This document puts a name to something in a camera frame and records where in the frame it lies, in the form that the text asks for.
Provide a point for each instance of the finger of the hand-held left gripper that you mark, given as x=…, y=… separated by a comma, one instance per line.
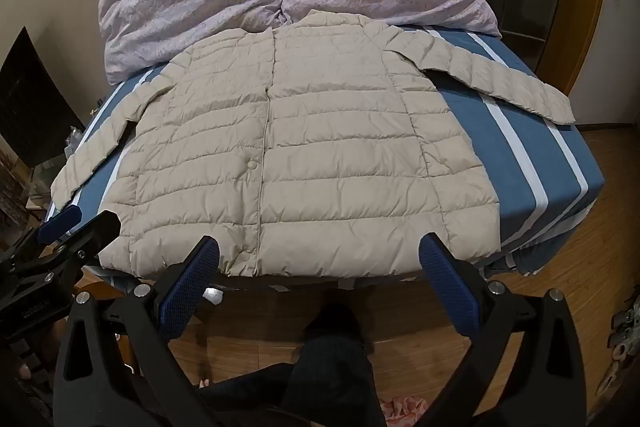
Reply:
x=60, y=224
x=97, y=232

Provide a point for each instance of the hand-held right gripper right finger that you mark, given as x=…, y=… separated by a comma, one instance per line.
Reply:
x=447, y=287

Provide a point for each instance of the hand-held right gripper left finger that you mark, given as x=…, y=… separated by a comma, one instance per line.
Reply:
x=192, y=282

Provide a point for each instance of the beige puffer jacket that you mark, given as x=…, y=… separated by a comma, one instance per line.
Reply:
x=310, y=147

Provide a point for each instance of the cluttered side table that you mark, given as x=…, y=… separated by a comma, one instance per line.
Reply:
x=60, y=152

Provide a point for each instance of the black flat screen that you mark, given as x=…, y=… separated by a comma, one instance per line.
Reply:
x=30, y=107

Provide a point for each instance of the pink patterned cloth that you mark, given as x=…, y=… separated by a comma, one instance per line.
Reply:
x=402, y=413

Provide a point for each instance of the person's dark trouser leg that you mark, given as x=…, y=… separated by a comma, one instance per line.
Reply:
x=330, y=367

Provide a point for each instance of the grey metal hardware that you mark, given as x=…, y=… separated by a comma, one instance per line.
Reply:
x=625, y=342

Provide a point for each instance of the wooden door frame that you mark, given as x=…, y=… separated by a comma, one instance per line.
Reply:
x=580, y=7

